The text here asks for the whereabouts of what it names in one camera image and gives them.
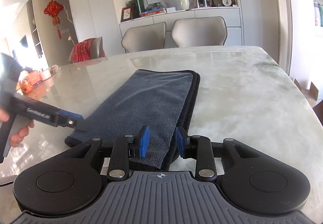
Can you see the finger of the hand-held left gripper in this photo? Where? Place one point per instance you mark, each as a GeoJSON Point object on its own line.
{"type": "Point", "coordinates": [72, 121]}

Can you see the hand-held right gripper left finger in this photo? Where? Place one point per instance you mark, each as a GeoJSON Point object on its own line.
{"type": "Point", "coordinates": [143, 143]}

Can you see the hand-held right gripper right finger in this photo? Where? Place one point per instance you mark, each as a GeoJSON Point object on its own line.
{"type": "Point", "coordinates": [180, 144]}

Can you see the grey and blue towel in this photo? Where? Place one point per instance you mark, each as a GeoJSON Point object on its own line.
{"type": "Point", "coordinates": [151, 102]}

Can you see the person's left hand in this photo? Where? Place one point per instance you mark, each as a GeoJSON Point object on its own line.
{"type": "Point", "coordinates": [19, 136]}

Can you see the orange toy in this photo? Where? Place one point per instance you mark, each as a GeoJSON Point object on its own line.
{"type": "Point", "coordinates": [29, 83]}

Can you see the red patterned cloth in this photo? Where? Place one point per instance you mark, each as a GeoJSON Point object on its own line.
{"type": "Point", "coordinates": [83, 51]}

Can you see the white open shelf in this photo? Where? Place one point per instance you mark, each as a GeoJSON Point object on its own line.
{"type": "Point", "coordinates": [35, 34]}

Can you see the grey dining chair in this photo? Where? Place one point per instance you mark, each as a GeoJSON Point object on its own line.
{"type": "Point", "coordinates": [99, 47]}

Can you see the white branch decoration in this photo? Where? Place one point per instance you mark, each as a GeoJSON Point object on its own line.
{"type": "Point", "coordinates": [68, 27]}

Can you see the beige dining chair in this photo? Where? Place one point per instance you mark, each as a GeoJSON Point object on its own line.
{"type": "Point", "coordinates": [199, 32]}
{"type": "Point", "coordinates": [143, 37]}

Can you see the white sideboard cabinet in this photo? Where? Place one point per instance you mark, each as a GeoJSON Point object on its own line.
{"type": "Point", "coordinates": [234, 27]}

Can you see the stack of books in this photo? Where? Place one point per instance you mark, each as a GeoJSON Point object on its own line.
{"type": "Point", "coordinates": [152, 12]}

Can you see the green box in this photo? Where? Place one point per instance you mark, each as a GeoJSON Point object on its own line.
{"type": "Point", "coordinates": [137, 8]}

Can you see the small white card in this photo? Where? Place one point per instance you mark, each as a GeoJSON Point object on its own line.
{"type": "Point", "coordinates": [171, 9]}

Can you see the cardboard box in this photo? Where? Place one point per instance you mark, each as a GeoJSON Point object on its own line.
{"type": "Point", "coordinates": [311, 95]}

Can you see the white sign card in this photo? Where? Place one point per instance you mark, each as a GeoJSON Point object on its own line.
{"type": "Point", "coordinates": [154, 0]}

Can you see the white alarm clock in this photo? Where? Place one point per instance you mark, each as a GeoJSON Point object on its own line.
{"type": "Point", "coordinates": [226, 1]}

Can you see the purple thermos jug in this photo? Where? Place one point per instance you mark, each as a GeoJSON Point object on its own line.
{"type": "Point", "coordinates": [316, 13]}

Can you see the green thermos jug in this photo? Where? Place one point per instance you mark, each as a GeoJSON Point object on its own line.
{"type": "Point", "coordinates": [321, 15]}

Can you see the red knot wall ornament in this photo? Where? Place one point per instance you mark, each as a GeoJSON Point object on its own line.
{"type": "Point", "coordinates": [53, 9]}

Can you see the dark picture frame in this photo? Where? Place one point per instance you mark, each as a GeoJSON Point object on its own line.
{"type": "Point", "coordinates": [126, 14]}

